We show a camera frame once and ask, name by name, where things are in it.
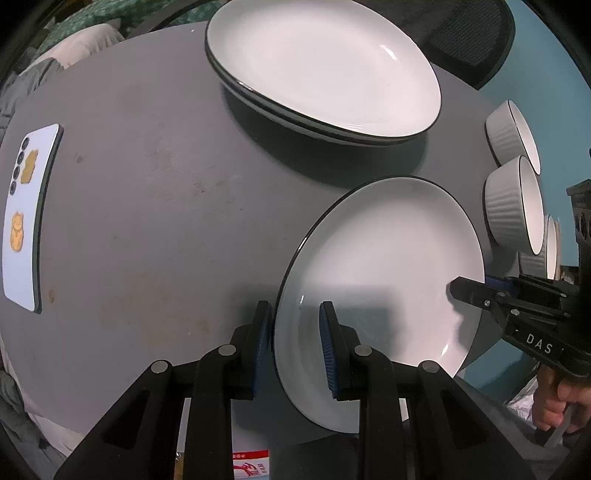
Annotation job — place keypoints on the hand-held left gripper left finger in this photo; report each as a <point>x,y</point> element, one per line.
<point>264,341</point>

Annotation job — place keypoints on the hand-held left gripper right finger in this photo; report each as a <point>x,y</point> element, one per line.
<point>328,350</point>

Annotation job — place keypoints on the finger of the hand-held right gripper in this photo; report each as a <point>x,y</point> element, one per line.
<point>498,285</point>
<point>475,293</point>

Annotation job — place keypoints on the white ribbed bowl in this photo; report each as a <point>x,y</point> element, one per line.
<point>505,203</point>
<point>531,264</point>
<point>503,134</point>

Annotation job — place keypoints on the person's right hand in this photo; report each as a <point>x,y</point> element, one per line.
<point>549,401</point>

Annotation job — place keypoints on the red and white paper packet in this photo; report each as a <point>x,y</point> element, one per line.
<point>251,466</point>

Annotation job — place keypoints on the black mesh office chair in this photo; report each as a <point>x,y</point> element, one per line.
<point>461,41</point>

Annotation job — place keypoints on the white smartphone with orange stickers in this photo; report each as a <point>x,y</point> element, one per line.
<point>27,258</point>

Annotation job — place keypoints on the grey quilted blanket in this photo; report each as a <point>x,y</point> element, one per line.
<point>18,92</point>

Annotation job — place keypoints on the beige pillow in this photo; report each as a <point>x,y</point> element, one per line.
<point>78,44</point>

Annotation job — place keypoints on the green patterned cloth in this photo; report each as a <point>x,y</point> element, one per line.
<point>92,11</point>

